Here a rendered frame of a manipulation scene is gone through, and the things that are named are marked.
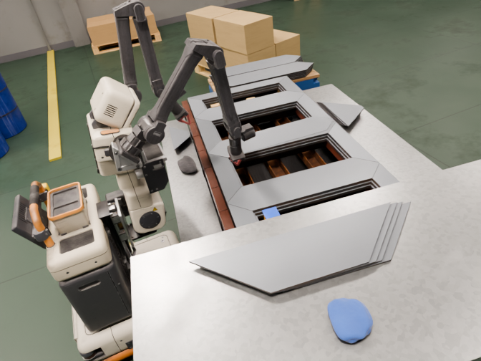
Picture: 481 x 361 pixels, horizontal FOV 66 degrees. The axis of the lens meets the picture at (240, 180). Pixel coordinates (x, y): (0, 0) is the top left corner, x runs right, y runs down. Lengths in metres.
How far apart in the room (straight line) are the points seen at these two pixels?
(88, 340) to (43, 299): 0.80
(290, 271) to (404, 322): 0.31
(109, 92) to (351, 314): 1.16
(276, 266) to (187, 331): 0.30
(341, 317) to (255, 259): 0.29
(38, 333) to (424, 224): 2.22
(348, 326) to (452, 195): 0.64
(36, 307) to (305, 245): 2.07
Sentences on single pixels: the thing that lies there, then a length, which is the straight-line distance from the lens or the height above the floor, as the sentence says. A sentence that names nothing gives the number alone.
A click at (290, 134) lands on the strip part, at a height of 0.86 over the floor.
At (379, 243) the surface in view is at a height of 1.07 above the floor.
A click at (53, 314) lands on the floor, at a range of 2.74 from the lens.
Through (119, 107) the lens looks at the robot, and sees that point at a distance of 1.59.
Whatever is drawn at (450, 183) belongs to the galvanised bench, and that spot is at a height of 1.05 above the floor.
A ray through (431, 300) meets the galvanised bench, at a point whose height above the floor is 1.05.
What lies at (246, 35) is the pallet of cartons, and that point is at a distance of 4.47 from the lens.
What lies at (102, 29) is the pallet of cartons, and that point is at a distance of 7.52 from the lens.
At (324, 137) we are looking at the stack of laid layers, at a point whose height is 0.83.
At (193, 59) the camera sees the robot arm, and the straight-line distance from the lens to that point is 1.43.
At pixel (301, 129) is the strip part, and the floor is 0.86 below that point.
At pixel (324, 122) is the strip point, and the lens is 2.18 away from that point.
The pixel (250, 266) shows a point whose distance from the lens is 1.10.
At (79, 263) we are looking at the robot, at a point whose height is 0.77.
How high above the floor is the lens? 1.91
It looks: 37 degrees down
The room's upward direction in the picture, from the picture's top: 9 degrees counter-clockwise
